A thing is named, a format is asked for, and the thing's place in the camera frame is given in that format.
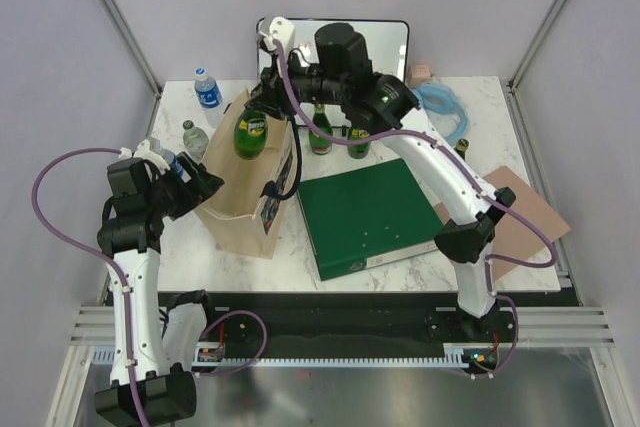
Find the pink cardboard sheet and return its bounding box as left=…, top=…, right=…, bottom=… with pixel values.
left=434, top=165, right=572, bottom=286

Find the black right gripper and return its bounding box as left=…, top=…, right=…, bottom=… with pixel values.
left=246, top=47, right=348, bottom=121

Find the green ring binder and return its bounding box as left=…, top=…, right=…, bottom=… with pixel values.
left=298, top=159, right=443, bottom=281

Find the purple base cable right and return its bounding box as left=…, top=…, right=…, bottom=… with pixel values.
left=444, top=294, right=521, bottom=381

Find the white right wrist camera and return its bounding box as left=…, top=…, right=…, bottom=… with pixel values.
left=256, top=16, right=296, bottom=55

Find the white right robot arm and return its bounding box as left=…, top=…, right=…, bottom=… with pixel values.
left=245, top=17, right=516, bottom=341

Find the blue-label water bottle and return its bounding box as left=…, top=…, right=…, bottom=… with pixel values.
left=161, top=148, right=191, bottom=182
left=194, top=67, right=224, bottom=128

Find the white dry-erase board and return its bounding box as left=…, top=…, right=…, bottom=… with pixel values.
left=256, top=17, right=411, bottom=93

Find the beige canvas tote bag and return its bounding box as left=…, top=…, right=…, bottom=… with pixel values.
left=196, top=90, right=298, bottom=259

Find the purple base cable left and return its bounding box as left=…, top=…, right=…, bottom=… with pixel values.
left=192, top=310, right=269, bottom=378

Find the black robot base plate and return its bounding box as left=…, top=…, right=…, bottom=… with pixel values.
left=159, top=290, right=524, bottom=363

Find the small pink cube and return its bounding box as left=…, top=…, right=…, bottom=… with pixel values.
left=407, top=64, right=432, bottom=88

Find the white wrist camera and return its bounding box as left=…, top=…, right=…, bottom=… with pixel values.
left=118, top=139, right=171, bottom=172
left=256, top=16, right=296, bottom=55

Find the white slotted cable duct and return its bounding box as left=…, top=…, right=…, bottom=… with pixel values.
left=94, top=341, right=499, bottom=367

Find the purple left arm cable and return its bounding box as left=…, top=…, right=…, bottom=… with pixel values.
left=31, top=145, right=151, bottom=427

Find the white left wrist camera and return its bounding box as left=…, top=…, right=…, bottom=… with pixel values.
left=118, top=139, right=171, bottom=172

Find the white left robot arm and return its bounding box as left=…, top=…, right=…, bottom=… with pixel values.
left=94, top=153, right=224, bottom=426

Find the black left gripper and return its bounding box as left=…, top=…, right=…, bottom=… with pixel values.
left=144, top=152, right=223, bottom=221

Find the clear glass bottle green cap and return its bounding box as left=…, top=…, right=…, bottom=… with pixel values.
left=182, top=120, right=209, bottom=162

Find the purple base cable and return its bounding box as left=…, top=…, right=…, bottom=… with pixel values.
left=444, top=294, right=521, bottom=381
left=192, top=310, right=269, bottom=378

